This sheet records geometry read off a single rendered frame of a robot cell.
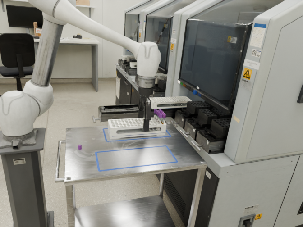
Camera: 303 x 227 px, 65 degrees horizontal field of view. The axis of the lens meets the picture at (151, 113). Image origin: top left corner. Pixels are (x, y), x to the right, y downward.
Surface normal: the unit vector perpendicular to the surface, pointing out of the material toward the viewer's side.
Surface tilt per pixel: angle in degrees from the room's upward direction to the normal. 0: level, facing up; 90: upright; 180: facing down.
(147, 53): 81
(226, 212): 90
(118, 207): 0
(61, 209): 0
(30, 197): 90
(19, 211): 90
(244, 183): 90
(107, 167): 0
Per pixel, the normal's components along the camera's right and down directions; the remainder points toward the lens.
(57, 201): 0.08, -0.92
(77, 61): 0.33, 0.39
